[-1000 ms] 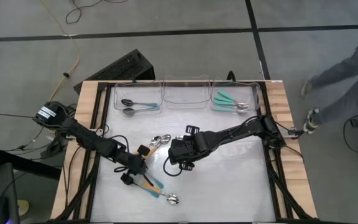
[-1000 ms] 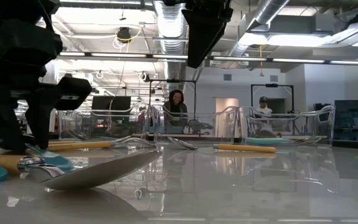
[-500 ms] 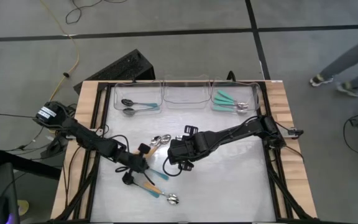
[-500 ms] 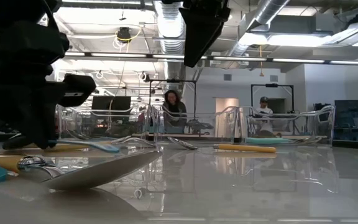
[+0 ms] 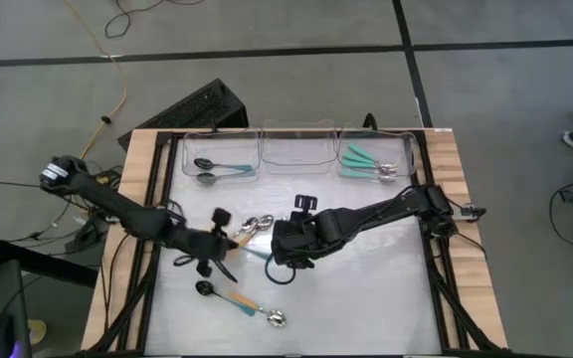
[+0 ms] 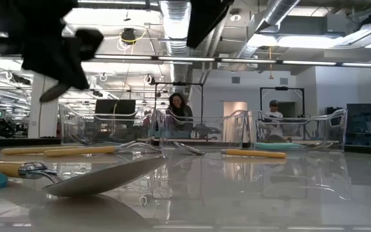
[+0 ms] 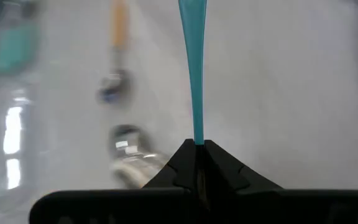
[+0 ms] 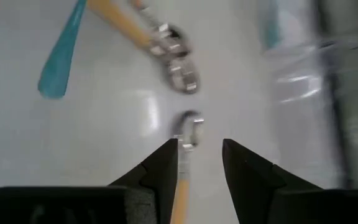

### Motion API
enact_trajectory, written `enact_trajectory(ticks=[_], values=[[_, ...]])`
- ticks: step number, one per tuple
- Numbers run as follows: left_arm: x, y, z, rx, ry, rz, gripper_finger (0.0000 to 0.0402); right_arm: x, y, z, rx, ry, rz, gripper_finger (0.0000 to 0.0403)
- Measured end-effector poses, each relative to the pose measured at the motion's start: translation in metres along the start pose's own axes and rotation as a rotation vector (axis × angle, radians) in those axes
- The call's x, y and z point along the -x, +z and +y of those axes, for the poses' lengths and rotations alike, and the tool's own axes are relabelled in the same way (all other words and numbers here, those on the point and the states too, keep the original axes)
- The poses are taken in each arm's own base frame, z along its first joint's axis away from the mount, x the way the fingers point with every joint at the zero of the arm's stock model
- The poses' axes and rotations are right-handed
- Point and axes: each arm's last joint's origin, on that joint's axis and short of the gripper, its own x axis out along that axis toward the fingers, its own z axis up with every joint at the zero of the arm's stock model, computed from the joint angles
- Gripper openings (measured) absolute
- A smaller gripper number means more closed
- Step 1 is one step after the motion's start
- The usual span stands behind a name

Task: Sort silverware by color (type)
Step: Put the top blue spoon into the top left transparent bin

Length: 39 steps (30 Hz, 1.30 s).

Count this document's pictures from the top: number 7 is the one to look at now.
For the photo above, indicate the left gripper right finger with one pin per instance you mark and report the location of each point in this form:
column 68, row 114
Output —
column 225, row 169

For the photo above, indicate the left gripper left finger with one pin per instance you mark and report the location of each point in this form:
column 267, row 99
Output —
column 182, row 169

